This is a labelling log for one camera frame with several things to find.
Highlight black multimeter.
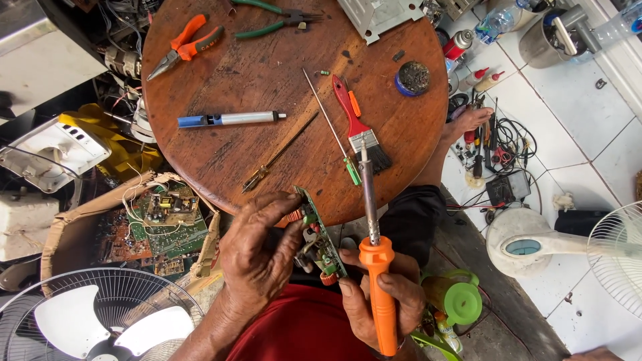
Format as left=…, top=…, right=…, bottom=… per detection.
left=485, top=170, right=532, bottom=207

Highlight thin green handled screwdriver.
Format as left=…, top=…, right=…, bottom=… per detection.
left=301, top=68, right=362, bottom=187

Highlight red handled paint brush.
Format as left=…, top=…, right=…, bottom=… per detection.
left=331, top=74, right=393, bottom=175

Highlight white standing fan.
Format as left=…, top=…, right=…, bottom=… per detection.
left=485, top=200, right=642, bottom=323

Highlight small electric motor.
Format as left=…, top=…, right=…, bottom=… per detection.
left=103, top=45, right=142, bottom=79

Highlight person's leg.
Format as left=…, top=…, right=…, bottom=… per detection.
left=410, top=106, right=495, bottom=189

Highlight orange long nose pliers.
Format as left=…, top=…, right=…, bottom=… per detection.
left=146, top=13, right=225, bottom=82

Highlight orange soldering iron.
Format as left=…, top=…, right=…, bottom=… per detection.
left=357, top=138, right=398, bottom=357

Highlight green handled pliers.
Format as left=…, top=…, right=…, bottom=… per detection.
left=230, top=0, right=325, bottom=40

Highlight small orange screwdriver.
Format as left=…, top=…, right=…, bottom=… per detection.
left=345, top=79, right=362, bottom=119

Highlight black box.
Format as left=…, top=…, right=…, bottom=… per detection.
left=554, top=209, right=629, bottom=237

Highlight fan with white blades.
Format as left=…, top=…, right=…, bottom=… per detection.
left=0, top=267, right=205, bottom=361

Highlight long dark screwdriver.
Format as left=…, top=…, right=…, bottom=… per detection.
left=241, top=111, right=320, bottom=195

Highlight steel pot with parts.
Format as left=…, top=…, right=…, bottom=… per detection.
left=518, top=4, right=604, bottom=70

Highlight red spray can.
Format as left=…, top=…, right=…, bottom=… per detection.
left=442, top=29, right=475, bottom=62

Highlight blue silver desoldering pump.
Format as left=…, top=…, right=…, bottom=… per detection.
left=177, top=110, right=288, bottom=129

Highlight white red capped glue bottle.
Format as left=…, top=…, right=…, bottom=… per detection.
left=458, top=67, right=490, bottom=92
left=473, top=71, right=506, bottom=93

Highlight green circuit board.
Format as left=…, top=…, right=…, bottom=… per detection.
left=287, top=186, right=350, bottom=287

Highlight yellow small bottle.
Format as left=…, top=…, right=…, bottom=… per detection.
left=433, top=311, right=463, bottom=353

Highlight grey metal chassis plate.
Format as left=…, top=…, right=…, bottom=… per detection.
left=336, top=0, right=427, bottom=46

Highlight green plastic jug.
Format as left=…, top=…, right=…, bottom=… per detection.
left=419, top=269, right=484, bottom=328

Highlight grey metal cabinet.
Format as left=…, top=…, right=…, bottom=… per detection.
left=0, top=0, right=109, bottom=121

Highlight person's left hand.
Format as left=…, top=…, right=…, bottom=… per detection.
left=219, top=192, right=308, bottom=323

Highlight heap of tools and cables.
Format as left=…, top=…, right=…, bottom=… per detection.
left=445, top=92, right=543, bottom=211

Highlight yellow plastic sheet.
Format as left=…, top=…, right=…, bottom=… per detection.
left=59, top=103, right=165, bottom=182

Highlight white foam block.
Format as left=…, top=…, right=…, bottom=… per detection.
left=0, top=193, right=62, bottom=262

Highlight white plastic appliance housing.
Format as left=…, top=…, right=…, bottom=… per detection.
left=0, top=116, right=112, bottom=194

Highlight person's right hand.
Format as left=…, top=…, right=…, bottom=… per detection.
left=338, top=248, right=427, bottom=355

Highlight clear plastic water bottle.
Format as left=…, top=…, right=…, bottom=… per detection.
left=473, top=0, right=533, bottom=46

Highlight person's black shorts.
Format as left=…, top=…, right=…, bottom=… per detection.
left=377, top=185, right=448, bottom=269

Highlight person's red shirt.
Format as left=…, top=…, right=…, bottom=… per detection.
left=225, top=282, right=419, bottom=361

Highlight blue solder paste tin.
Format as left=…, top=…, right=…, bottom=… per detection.
left=394, top=61, right=431, bottom=97

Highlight cardboard box of circuit boards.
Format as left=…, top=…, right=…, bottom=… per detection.
left=40, top=170, right=223, bottom=297

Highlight large clear plastic bottle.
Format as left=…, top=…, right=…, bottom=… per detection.
left=572, top=0, right=642, bottom=64

